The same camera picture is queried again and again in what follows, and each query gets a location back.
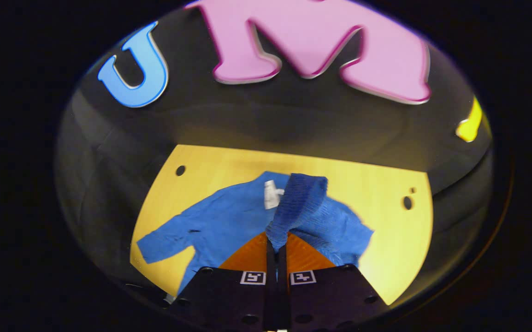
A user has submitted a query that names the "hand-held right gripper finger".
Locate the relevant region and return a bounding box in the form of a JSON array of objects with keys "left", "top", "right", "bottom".
[
  {"left": 278, "top": 233, "right": 389, "bottom": 330},
  {"left": 169, "top": 233, "right": 277, "bottom": 330}
]

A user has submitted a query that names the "blue corduroy shirt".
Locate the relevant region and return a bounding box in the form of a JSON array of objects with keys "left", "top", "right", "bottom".
[{"left": 136, "top": 172, "right": 373, "bottom": 296}]

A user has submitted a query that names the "black backdrop cloth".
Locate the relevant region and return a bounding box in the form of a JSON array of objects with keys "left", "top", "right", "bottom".
[{"left": 56, "top": 0, "right": 495, "bottom": 296}]

